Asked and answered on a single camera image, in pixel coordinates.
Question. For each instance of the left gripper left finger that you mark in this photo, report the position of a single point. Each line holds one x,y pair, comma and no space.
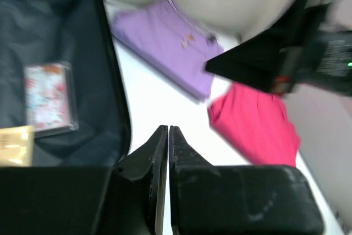
125,199

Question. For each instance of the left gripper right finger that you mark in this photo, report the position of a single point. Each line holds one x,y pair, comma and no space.
242,199

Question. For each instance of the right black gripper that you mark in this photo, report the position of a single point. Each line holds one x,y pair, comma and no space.
314,53

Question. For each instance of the magenta garment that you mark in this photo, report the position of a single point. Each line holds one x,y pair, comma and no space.
256,124

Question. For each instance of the purple shirt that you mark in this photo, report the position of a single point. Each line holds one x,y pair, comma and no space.
172,42

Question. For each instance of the beige cosmetic tube gold cap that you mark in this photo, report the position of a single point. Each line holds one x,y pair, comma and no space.
17,146

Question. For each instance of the small pink printed card pack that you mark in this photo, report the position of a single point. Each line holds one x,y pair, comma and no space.
50,99

